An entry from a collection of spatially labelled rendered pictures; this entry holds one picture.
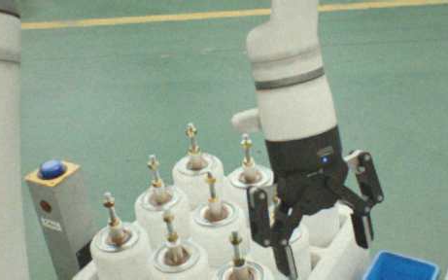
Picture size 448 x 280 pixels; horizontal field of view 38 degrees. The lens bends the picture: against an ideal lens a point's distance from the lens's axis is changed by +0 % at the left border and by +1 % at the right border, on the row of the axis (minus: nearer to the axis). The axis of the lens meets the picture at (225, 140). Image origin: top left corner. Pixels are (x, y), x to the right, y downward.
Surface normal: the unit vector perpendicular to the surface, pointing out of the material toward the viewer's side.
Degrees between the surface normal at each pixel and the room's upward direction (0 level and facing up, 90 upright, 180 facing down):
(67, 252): 90
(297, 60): 72
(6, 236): 86
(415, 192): 0
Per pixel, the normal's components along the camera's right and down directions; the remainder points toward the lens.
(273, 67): -0.39, 0.29
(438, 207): -0.11, -0.86
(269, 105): -0.74, 0.17
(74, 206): 0.85, 0.18
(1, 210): 0.92, 0.00
